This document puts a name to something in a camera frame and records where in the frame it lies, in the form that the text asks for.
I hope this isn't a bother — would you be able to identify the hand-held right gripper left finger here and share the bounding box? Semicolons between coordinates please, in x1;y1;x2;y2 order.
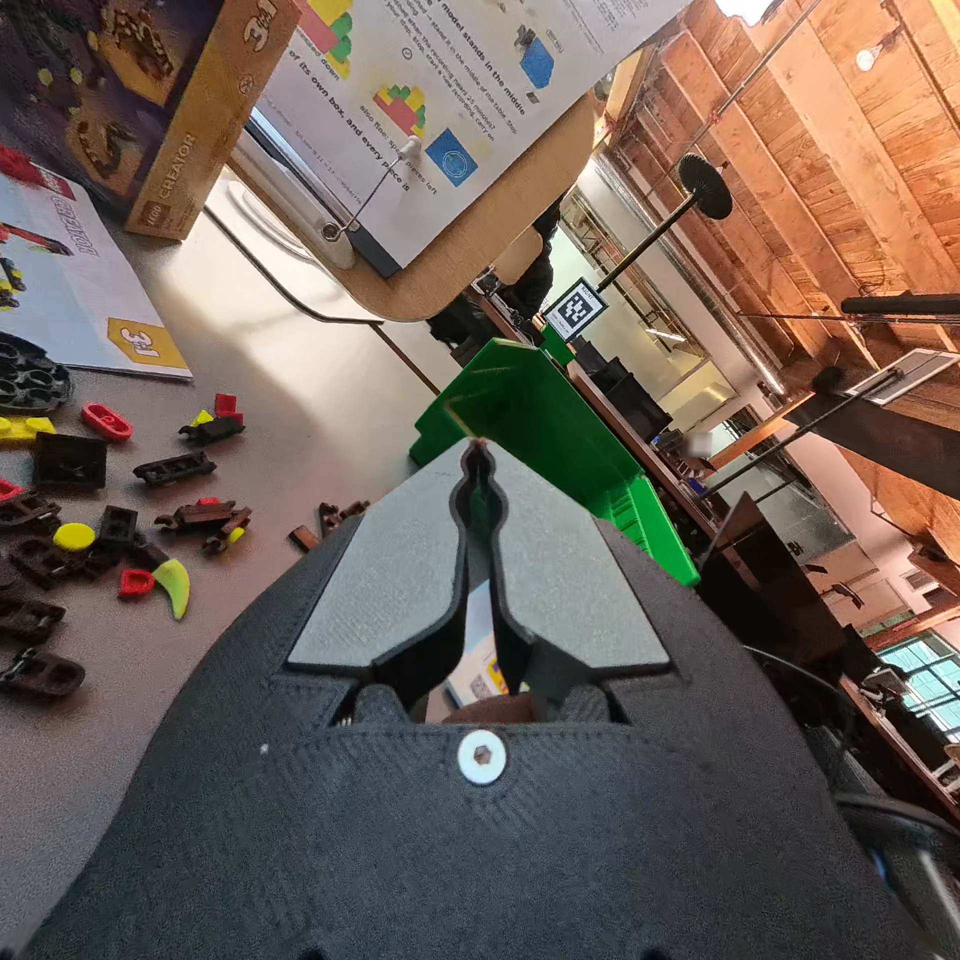
285;440;478;706

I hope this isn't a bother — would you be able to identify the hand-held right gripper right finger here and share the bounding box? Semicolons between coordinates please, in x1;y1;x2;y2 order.
477;440;672;709

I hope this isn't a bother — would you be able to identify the pile of lego pieces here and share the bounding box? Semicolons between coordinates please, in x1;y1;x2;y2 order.
0;333;369;703

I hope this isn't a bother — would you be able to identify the purple lego set box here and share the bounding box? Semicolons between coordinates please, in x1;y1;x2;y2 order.
0;0;301;241

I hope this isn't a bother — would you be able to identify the green plastic bin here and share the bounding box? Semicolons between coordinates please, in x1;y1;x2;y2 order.
410;338;702;589

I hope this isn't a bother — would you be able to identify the small marker tag card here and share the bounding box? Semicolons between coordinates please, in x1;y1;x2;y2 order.
545;278;609;343

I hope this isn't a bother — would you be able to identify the white panel on stand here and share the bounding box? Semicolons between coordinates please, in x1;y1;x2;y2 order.
855;348;960;403

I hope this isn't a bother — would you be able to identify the open spider instruction booklet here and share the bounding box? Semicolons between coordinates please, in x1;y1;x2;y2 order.
0;165;193;381

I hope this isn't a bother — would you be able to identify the black round-top pole stand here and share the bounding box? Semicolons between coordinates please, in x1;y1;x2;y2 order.
597;155;735;294

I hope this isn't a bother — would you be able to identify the printed instruction sheet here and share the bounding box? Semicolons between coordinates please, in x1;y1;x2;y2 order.
255;0;691;271

